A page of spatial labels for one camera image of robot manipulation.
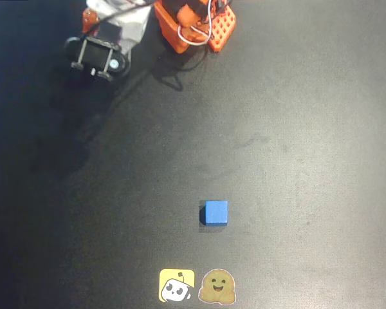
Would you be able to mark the black desk mat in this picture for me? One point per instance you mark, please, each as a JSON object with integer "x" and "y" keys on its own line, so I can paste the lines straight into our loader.
{"x": 308, "y": 128}

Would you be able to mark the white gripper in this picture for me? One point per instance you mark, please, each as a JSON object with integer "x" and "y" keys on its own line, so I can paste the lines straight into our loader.
{"x": 94, "y": 58}

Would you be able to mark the blue cube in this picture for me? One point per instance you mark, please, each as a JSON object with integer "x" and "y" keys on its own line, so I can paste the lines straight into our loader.
{"x": 216, "y": 212}

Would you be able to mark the black gripper webcam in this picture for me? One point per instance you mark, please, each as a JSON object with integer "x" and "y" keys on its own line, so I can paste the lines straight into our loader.
{"x": 93, "y": 54}

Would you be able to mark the hugging face emoji sticker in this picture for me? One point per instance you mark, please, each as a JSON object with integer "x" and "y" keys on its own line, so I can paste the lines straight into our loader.
{"x": 217, "y": 286}

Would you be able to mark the white and orange robot arm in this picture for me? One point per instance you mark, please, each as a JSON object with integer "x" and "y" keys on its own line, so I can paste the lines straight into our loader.
{"x": 167, "y": 25}

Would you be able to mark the yellow robot sticker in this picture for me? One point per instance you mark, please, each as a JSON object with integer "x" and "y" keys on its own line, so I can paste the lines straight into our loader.
{"x": 169, "y": 278}

